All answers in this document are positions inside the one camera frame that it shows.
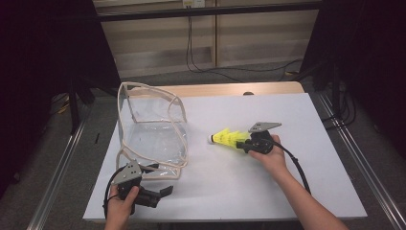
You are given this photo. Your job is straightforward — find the dark curtain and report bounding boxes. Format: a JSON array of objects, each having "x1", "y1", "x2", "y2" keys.
[
  {"x1": 300, "y1": 0, "x2": 406, "y2": 161},
  {"x1": 0, "y1": 0, "x2": 122, "y2": 197}
]

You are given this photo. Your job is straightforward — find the hand-held gripper cable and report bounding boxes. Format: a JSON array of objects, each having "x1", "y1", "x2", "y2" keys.
[
  {"x1": 101, "y1": 166, "x2": 126, "y2": 220},
  {"x1": 271, "y1": 140, "x2": 313, "y2": 196}
]

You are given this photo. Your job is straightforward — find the black floor cables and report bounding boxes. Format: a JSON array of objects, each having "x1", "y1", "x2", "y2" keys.
[{"x1": 322, "y1": 92, "x2": 357, "y2": 128}]

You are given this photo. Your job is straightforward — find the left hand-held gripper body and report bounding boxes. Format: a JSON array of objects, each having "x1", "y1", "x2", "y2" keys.
[{"x1": 110, "y1": 160, "x2": 162, "y2": 217}]

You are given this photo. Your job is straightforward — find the left hand-held gripper cable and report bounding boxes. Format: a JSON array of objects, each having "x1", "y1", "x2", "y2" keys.
[{"x1": 101, "y1": 166, "x2": 126, "y2": 220}]

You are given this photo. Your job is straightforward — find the white table sheet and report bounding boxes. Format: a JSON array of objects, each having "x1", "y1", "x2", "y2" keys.
[{"x1": 82, "y1": 92, "x2": 368, "y2": 223}]

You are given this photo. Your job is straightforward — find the black power cable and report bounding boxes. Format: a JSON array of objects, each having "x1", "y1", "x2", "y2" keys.
[
  {"x1": 185, "y1": 8, "x2": 247, "y2": 83},
  {"x1": 189, "y1": 8, "x2": 305, "y2": 73}
]

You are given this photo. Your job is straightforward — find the right hand-held gripper cable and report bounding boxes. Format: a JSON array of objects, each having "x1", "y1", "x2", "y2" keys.
[{"x1": 271, "y1": 140, "x2": 313, "y2": 196}]

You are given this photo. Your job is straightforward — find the person's left hand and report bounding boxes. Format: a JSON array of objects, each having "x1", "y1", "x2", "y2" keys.
[{"x1": 104, "y1": 186, "x2": 141, "y2": 224}]

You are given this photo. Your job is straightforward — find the wooden table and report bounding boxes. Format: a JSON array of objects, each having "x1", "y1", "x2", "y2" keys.
[{"x1": 121, "y1": 80, "x2": 305, "y2": 99}]

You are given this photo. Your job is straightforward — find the person's right hand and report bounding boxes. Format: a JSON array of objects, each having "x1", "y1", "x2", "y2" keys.
[{"x1": 248, "y1": 133, "x2": 289, "y2": 182}]

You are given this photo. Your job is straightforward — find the transparent bag with beige trim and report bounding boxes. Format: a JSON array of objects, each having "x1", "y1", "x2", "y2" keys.
[{"x1": 115, "y1": 81, "x2": 190, "y2": 180}]

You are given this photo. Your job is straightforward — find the aluminium floor rail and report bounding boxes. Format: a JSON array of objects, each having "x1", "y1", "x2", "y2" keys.
[
  {"x1": 317, "y1": 92, "x2": 406, "y2": 230},
  {"x1": 27, "y1": 104, "x2": 94, "y2": 230}
]

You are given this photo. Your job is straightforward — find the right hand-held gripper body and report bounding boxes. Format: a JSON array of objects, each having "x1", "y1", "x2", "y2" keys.
[{"x1": 244, "y1": 122, "x2": 282, "y2": 156}]

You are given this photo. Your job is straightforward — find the white wall socket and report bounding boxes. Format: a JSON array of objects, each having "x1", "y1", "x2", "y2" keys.
[{"x1": 182, "y1": 0, "x2": 206, "y2": 9}]

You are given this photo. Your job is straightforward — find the black metal stand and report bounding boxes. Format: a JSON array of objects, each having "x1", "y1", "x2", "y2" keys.
[{"x1": 67, "y1": 76, "x2": 97, "y2": 135}]

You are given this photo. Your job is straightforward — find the black metal crossbar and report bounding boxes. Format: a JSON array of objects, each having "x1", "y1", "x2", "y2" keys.
[{"x1": 95, "y1": 1, "x2": 324, "y2": 23}]

